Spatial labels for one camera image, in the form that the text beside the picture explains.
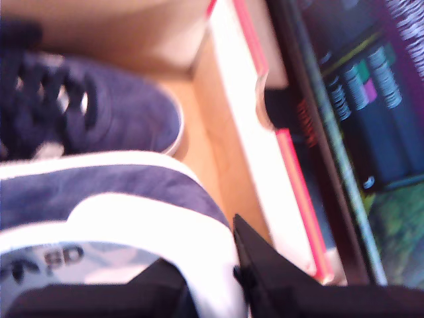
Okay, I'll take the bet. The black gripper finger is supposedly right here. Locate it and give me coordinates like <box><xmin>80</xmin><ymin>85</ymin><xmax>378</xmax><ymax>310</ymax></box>
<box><xmin>233</xmin><ymin>213</ymin><xmax>332</xmax><ymax>318</ymax></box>
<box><xmin>6</xmin><ymin>259</ymin><xmax>197</xmax><ymax>318</ymax></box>

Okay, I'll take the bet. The blue suede white-striped shoe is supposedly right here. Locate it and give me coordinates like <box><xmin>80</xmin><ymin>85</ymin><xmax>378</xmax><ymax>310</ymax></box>
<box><xmin>0</xmin><ymin>150</ymin><xmax>248</xmax><ymax>318</ymax></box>
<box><xmin>0</xmin><ymin>19</ymin><xmax>186</xmax><ymax>157</ymax></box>

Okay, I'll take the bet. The red Nike shoebox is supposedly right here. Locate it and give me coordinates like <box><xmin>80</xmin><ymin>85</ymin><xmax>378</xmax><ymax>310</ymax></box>
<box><xmin>0</xmin><ymin>0</ymin><xmax>336</xmax><ymax>288</ymax></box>

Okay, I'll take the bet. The wide black Huawei monitor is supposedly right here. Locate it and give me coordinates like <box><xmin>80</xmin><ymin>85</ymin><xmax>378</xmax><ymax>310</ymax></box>
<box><xmin>264</xmin><ymin>0</ymin><xmax>424</xmax><ymax>289</ymax></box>

